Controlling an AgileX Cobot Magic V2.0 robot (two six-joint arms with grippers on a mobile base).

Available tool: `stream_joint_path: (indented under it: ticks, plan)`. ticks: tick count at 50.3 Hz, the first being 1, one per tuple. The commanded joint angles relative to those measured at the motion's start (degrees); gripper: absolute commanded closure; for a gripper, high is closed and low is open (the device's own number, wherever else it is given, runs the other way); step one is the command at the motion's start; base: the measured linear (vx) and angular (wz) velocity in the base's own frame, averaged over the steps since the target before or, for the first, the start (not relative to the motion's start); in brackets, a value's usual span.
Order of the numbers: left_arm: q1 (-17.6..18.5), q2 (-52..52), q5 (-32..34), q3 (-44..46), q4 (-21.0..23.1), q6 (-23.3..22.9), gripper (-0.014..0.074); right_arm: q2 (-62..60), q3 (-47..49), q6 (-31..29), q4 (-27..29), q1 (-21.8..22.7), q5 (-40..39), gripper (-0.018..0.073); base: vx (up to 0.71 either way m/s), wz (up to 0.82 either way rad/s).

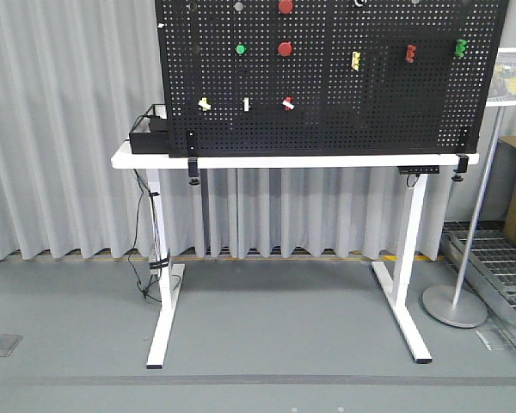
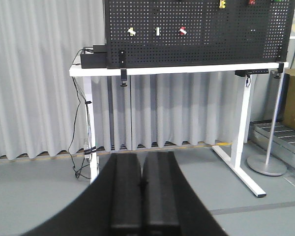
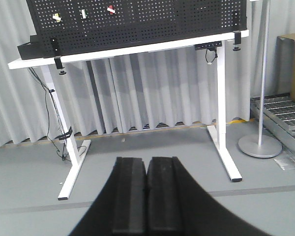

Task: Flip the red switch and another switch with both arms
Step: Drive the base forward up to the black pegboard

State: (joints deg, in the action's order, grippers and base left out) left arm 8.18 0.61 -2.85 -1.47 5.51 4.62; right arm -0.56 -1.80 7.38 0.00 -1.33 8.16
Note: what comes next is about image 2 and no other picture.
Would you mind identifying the grey curtain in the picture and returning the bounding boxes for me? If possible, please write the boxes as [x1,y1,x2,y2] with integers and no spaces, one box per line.
[0,0,276,163]

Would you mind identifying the green toggle switch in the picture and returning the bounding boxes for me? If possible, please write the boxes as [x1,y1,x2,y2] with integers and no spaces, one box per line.
[155,27,160,36]

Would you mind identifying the upper yellow switch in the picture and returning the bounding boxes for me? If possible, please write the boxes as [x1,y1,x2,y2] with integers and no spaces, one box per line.
[219,0,226,9]

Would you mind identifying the silver pole stand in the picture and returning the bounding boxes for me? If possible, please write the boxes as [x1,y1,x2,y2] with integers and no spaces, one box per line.
[247,72,287,177]

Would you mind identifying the black pegboard clamp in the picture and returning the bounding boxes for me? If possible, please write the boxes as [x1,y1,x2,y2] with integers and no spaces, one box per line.
[119,50,127,87]
[271,62,284,79]

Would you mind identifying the white standing desk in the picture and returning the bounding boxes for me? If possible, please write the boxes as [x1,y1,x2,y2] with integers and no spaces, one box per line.
[69,62,289,198]

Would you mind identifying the yellow toggle switch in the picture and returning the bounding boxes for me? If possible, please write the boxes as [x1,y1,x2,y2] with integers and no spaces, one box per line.
[127,28,136,36]

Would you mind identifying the desk control panel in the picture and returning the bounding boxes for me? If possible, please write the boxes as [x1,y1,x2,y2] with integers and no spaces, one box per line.
[235,69,269,77]

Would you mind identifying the black perforated pegboard panel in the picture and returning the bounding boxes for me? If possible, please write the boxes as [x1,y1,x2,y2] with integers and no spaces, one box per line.
[104,0,295,69]

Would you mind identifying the black pegboard clamp left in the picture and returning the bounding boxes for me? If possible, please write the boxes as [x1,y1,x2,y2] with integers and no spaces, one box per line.
[119,50,127,87]

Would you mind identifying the red toggle switch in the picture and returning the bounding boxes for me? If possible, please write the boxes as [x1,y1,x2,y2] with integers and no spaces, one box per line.
[179,27,187,35]

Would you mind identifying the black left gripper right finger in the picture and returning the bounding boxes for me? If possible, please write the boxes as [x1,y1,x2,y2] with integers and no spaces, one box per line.
[142,152,179,236]

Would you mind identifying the black box on desk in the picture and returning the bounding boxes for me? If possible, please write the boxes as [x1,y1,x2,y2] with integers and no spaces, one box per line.
[80,45,107,69]

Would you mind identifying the black hanging cable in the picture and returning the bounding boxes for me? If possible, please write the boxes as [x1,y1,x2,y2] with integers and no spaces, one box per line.
[67,49,97,179]

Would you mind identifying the metal grate platform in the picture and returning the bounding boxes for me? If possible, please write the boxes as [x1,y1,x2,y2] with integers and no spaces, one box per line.
[249,122,295,170]

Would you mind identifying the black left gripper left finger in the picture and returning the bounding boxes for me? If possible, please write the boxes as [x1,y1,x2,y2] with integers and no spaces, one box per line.
[111,153,142,236]

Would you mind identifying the black pegboard clamp right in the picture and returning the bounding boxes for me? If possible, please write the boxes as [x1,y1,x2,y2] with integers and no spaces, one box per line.
[271,62,284,79]

